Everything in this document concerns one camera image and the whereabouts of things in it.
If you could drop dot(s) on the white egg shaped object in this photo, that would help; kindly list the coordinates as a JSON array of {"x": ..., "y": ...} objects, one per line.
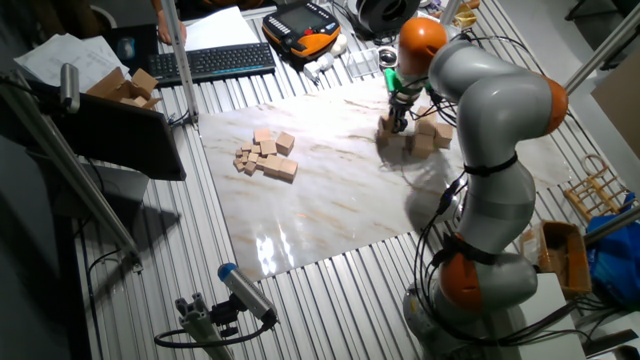
[{"x": 339, "y": 45}]

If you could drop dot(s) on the clear plastic box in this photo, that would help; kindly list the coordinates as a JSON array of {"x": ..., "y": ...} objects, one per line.
[{"x": 362, "y": 62}]

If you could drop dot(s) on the blue bag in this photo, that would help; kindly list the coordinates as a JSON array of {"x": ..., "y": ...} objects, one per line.
[{"x": 617, "y": 265}]

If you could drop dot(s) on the medium wooden cube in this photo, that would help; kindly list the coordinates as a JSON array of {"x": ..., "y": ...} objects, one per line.
[
  {"x": 272, "y": 165},
  {"x": 262, "y": 135},
  {"x": 288, "y": 169},
  {"x": 268, "y": 147}
]

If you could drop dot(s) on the aluminium camera bracket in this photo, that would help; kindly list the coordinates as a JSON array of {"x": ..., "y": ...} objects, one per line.
[{"x": 197, "y": 325}]

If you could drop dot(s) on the grey camera on frame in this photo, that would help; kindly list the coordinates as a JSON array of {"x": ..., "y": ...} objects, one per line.
[{"x": 70, "y": 87}]

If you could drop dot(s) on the aluminium frame beam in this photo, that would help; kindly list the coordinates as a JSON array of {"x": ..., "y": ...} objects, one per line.
[
  {"x": 107, "y": 220},
  {"x": 612, "y": 225}
]

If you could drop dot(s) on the printed paper stack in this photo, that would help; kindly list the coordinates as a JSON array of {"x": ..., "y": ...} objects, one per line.
[{"x": 65, "y": 57}]

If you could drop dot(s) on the grey camera blue tip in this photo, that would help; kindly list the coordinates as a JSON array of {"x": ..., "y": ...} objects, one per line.
[{"x": 247, "y": 292}]

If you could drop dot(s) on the gold foil bag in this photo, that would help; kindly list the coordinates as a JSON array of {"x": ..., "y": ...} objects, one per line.
[{"x": 466, "y": 17}]

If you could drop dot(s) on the wooden rack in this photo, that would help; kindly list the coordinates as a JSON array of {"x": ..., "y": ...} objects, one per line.
[{"x": 600, "y": 186}]

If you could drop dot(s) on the small open cardboard box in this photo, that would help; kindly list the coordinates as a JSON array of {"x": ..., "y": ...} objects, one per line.
[{"x": 112, "y": 85}]

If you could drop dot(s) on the orange black teach pendant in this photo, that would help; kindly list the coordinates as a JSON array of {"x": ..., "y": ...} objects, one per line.
[{"x": 300, "y": 20}]

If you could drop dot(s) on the aluminium frame post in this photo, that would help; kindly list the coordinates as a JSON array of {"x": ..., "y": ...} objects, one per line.
[
  {"x": 181, "y": 65},
  {"x": 450, "y": 10},
  {"x": 602, "y": 52}
]

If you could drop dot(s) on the white paper sheet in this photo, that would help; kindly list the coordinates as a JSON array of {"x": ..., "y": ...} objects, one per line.
[{"x": 220, "y": 30}]

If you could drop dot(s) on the marble pattern board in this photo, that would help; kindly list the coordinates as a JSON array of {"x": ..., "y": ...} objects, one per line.
[{"x": 325, "y": 225}]

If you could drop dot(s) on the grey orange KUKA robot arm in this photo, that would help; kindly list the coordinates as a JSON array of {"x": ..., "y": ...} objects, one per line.
[{"x": 500, "y": 110}]

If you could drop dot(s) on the black monitor panel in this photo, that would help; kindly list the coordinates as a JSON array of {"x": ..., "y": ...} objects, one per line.
[{"x": 125, "y": 140}]

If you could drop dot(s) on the black mouse pad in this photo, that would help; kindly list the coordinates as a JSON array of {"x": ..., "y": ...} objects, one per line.
[{"x": 145, "y": 55}]

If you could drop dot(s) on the person right forearm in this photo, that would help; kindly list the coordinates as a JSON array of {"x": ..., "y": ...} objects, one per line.
[{"x": 151, "y": 6}]

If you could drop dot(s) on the brown cardboard box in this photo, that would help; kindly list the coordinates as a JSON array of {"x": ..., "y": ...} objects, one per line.
[{"x": 565, "y": 260}]

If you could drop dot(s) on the white robot plinth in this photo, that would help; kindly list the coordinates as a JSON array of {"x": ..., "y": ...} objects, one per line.
[{"x": 550, "y": 325}]

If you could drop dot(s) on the person right hand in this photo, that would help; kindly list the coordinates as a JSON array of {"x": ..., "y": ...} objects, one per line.
[{"x": 162, "y": 30}]

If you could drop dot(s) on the white power strip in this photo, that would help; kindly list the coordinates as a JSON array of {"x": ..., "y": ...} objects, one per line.
[{"x": 425, "y": 14}]

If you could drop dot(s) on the small wooden cube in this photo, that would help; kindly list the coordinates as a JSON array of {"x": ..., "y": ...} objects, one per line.
[
  {"x": 253, "y": 157},
  {"x": 247, "y": 147},
  {"x": 250, "y": 168},
  {"x": 260, "y": 163},
  {"x": 255, "y": 149}
]

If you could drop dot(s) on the black computer keyboard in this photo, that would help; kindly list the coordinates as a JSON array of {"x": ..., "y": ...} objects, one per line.
[{"x": 212, "y": 62}]

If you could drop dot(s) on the brown cardboard sheet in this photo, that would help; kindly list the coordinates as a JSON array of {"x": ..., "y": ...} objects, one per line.
[{"x": 622, "y": 105}]

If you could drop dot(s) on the black filament spool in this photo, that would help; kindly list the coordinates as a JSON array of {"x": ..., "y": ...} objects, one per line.
[{"x": 380, "y": 17}]

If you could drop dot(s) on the white plug adapter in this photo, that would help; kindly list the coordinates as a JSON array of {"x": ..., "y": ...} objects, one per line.
[{"x": 317, "y": 67}]

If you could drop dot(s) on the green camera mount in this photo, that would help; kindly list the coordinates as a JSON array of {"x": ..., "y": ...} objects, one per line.
[{"x": 392, "y": 81}]

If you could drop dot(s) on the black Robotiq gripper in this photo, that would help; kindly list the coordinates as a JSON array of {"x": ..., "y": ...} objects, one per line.
[{"x": 400, "y": 103}]

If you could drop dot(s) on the grey computer mouse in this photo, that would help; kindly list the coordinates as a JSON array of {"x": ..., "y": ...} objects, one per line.
[{"x": 126, "y": 48}]

